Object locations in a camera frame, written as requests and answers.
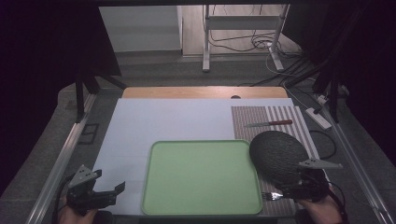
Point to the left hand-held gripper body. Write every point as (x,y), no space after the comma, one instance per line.
(81,193)

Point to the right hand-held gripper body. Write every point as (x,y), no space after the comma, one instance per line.
(313,183)

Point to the silver fork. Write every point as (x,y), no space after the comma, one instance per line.
(271,196)

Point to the person's left hand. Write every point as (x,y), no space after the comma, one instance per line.
(74,216)

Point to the person's right hand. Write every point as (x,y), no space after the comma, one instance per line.
(320,211)

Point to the long white power strip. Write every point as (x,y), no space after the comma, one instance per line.
(318,118)

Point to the striped placemat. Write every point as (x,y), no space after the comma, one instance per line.
(252,119)

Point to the green plastic tray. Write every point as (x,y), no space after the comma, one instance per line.
(200,177)

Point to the small white power strip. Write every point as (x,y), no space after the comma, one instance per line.
(322,99)

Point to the light blue table mat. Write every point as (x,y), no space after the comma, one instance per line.
(174,121)

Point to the black metal stand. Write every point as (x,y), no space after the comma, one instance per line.
(333,96)
(80,96)

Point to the black curtain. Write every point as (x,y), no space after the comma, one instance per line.
(46,77)
(364,62)

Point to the aluminium rail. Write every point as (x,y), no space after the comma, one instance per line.
(355,165)
(59,168)

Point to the black square floor frame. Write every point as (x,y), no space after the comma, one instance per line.
(88,133)

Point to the white metal desk frame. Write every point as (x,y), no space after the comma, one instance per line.
(239,23)

